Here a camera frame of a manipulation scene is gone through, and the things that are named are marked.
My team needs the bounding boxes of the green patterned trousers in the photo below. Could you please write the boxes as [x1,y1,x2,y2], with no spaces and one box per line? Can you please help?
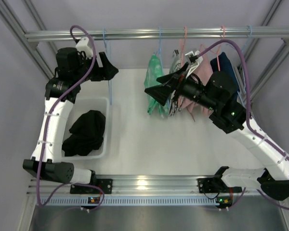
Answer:
[144,54,169,118]

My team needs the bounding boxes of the light blue hanger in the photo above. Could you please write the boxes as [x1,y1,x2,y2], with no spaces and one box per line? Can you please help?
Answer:
[103,28,112,105]
[238,25,253,106]
[155,27,163,67]

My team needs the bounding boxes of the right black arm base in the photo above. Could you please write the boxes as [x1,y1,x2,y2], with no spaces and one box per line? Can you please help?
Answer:
[197,178,242,193]

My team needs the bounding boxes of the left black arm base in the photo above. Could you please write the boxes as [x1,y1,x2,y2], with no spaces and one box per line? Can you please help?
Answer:
[69,179,113,194]

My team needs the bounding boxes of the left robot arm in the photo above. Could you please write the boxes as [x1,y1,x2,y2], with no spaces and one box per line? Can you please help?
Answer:
[23,47,118,185]

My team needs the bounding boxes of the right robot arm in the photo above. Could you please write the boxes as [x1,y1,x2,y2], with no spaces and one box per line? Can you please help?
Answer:
[145,64,289,201]

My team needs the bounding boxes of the white black printed trousers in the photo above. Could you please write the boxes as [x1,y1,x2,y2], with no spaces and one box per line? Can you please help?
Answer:
[169,50,183,116]

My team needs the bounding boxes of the pink trousers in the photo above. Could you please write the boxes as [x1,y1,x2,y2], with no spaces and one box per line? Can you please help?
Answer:
[178,44,213,122]

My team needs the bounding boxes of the pink hanger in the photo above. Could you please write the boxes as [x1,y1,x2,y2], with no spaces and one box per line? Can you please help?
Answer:
[180,26,187,67]
[200,25,226,71]

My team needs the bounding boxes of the navy blue trousers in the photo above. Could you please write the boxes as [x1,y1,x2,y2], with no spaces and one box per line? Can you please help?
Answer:
[210,52,240,100]

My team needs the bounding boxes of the empty light blue hanger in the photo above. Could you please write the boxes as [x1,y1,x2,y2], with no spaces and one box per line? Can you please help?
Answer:
[238,25,253,106]

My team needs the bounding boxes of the white perforated plastic basket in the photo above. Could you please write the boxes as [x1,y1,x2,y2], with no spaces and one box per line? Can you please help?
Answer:
[61,97,110,161]

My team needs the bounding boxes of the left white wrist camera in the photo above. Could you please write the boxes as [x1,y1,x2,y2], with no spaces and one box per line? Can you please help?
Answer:
[76,37,93,58]

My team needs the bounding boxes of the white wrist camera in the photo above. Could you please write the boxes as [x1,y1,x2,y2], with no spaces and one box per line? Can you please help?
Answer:
[185,49,203,77]
[76,37,93,58]

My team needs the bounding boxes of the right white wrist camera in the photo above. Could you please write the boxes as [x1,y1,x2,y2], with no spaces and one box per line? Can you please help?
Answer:
[185,49,203,77]

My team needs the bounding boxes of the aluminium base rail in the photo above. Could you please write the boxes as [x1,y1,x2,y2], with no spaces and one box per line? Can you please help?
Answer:
[25,175,260,196]

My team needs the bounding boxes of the left aluminium frame strut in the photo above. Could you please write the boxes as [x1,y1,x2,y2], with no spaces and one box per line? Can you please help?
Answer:
[0,0,54,79]

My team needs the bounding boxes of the aluminium frame strut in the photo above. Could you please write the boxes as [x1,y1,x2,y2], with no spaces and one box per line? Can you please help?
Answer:
[245,0,289,101]
[0,0,54,79]

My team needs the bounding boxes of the right aluminium frame strut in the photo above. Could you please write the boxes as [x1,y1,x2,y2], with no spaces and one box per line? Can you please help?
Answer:
[245,0,289,101]

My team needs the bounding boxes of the aluminium hanging rail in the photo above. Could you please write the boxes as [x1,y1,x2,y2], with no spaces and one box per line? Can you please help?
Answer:
[25,26,289,42]

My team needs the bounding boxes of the slotted grey cable duct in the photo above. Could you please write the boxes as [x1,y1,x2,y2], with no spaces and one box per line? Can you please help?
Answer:
[46,195,218,206]

